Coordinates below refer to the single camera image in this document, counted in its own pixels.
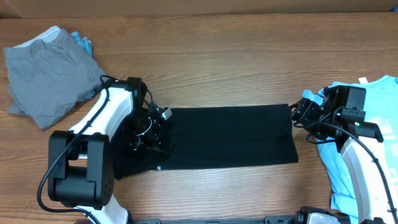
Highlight black t-shirt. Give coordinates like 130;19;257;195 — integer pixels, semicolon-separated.
113;104;299;179

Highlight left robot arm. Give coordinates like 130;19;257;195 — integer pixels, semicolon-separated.
37;75;172;223

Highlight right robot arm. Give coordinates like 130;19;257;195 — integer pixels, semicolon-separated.
289;85;397;223

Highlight light blue t-shirt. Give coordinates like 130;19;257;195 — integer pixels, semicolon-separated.
292;75;397;223

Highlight folded blue garment under shorts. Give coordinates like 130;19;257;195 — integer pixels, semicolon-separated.
70;31;102;100

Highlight folded grey shorts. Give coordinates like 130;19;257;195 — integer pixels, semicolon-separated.
3;26;104;129

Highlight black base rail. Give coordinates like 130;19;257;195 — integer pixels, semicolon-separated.
127;215;294;224

